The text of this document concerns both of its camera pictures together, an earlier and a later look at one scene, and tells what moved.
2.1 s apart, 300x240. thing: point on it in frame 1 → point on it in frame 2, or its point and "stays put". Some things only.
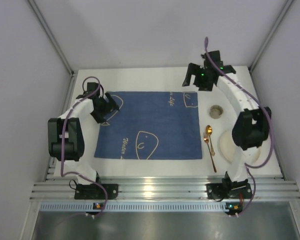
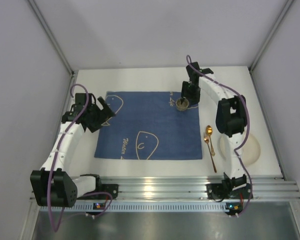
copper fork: x=206 y=140 stays put
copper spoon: x=209 y=129 stays put
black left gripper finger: x=112 y=104 → x=105 y=107
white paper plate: x=228 y=148 stays put
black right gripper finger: x=204 y=83 → x=194 y=95
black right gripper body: x=198 y=75 → x=188 y=92
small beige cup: x=216 y=111 → x=183 y=107
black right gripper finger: x=193 y=69 → x=185 y=86
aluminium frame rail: x=165 y=189 stays put
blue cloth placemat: x=151 y=125 stays put
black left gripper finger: x=102 y=116 → x=97 y=125
